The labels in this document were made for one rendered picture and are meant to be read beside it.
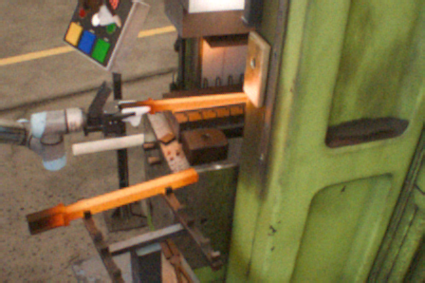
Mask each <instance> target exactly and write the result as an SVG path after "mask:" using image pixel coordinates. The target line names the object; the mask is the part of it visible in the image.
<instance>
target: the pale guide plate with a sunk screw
mask: <svg viewBox="0 0 425 283"><path fill-rule="evenodd" d="M270 51H271V46H270V45H269V44H268V43H267V42H266V40H264V39H263V37H261V36H260V34H258V33H257V32H256V31H251V32H250V33H249V46H248V52H247V59H246V61H247V65H246V72H245V79H244V92H246V93H247V95H248V96H249V98H250V100H251V101H252V102H253V104H255V106H256V107H257V108H260V107H263V105H264V102H265V98H266V87H267V81H268V67H269V56H270Z"/></svg>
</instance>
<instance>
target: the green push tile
mask: <svg viewBox="0 0 425 283"><path fill-rule="evenodd" d="M110 47H111V45H110V44H108V43H106V42H105V41H104V40H102V39H101V38H99V40H98V43H97V44H96V46H95V50H94V51H93V54H92V57H94V58H95V59H97V60H98V61H101V63H104V61H105V59H106V55H107V53H108V52H109V48H110Z"/></svg>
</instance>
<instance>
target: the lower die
mask: <svg viewBox="0 0 425 283"><path fill-rule="evenodd" d="M243 92H244V84H233V85H222V86H210V87H203V88H198V89H186V90H182V91H180V90H179V91H174V92H168V93H162V100H165V99H182V98H191V97H200V96H209V95H226V94H234V93H243ZM240 104H242V105H243V106H244V107H245V114H246V107H247V101H243V102H232V103H226V104H211V105H205V106H200V107H193V108H183V109H178V110H174V113H173V111H172V110H165V111H163V112H164V115H165V116H166V119H167V121H168V122H169V125H170V126H171V127H172V130H173V132H174V133H175V137H176V139H177V140H178V142H182V139H181V137H180V133H181V132H182V131H183V130H186V128H187V119H188V118H187V115H186V117H184V113H185V112H188V115H189V119H190V123H189V127H190V130H193V129H197V128H200V125H201V114H198V111H200V110H201V111H202V112H203V126H204V127H207V126H214V124H215V117H216V115H215V111H214V112H213V108H215V109H216V111H217V124H218V125H222V124H228V122H229V109H228V111H226V107H227V106H228V107H229V108H230V109H231V123H240V122H241V120H242V116H243V109H242V107H241V108H239V105H240ZM239 133H244V131H239V132H234V133H225V134H224V135H225V136H229V135H234V134H239Z"/></svg>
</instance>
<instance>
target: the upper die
mask: <svg viewBox="0 0 425 283"><path fill-rule="evenodd" d="M243 11H244V10H243V9H229V10H220V11H200V12H188V11H187V10H186V9H185V7H183V6H182V3H180V2H179V0H164V12H165V15H167V17H168V19H169V20H170V22H171V23H172V24H173V26H174V27H175V28H176V31H178V34H179V35H180V37H181V38H190V37H198V36H214V35H222V34H231V33H247V32H251V31H254V28H247V27H245V24H243V23H242V21H241V17H242V16H243Z"/></svg>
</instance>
